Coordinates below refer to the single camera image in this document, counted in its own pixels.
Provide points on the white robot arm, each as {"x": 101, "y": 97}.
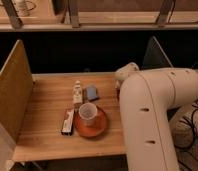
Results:
{"x": 145, "y": 96}

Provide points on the small white bottle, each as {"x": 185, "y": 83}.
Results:
{"x": 77, "y": 94}

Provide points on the clear plastic cup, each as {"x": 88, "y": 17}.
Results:
{"x": 88, "y": 113}

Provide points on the orange-brown plate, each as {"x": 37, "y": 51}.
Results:
{"x": 98, "y": 126}

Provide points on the dark right side panel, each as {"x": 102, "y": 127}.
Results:
{"x": 155, "y": 57}

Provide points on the left wooden side panel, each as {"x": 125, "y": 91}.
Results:
{"x": 16, "y": 84}

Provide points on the wooden shelf rail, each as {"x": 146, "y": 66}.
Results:
{"x": 113, "y": 21}

